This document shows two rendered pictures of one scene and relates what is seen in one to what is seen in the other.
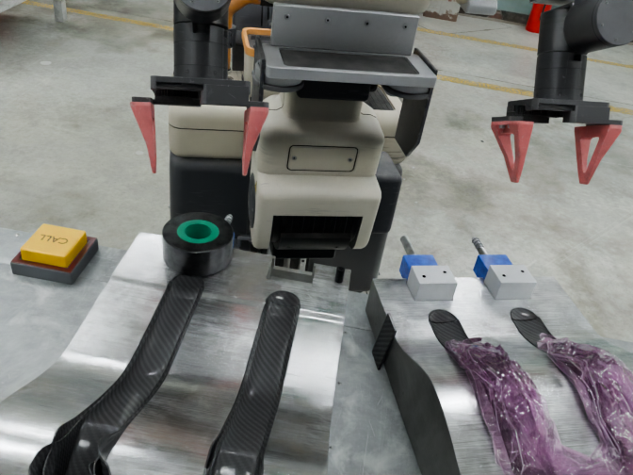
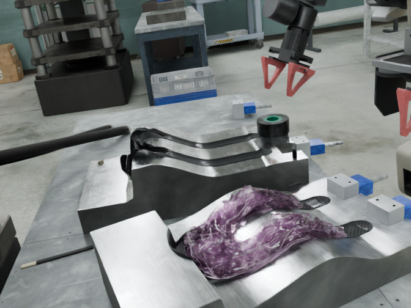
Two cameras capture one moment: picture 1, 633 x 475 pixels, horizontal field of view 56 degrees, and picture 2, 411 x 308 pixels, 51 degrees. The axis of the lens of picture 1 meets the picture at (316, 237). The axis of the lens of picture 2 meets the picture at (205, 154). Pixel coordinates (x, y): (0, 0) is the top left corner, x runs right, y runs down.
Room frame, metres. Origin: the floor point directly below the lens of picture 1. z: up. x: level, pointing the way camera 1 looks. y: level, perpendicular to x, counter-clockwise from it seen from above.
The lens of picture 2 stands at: (0.25, -0.86, 1.29)
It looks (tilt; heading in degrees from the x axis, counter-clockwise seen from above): 23 degrees down; 83
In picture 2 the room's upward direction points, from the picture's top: 8 degrees counter-clockwise
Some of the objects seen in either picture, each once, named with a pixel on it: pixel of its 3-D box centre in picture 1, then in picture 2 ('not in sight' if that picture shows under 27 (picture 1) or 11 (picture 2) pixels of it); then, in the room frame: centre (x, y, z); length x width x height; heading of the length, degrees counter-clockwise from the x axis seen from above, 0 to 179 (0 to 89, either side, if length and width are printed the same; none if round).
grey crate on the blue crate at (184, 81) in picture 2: not in sight; (182, 82); (0.62, 3.31, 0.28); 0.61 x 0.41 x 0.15; 176
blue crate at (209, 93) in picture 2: not in sight; (185, 99); (0.62, 3.31, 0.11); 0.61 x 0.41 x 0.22; 176
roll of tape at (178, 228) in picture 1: (198, 243); (273, 125); (0.55, 0.13, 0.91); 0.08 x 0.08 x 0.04
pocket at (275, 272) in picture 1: (290, 283); (288, 155); (0.55, 0.02, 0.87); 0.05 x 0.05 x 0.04; 88
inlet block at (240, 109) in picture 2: not in sight; (252, 107); (0.60, 0.54, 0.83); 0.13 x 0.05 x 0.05; 167
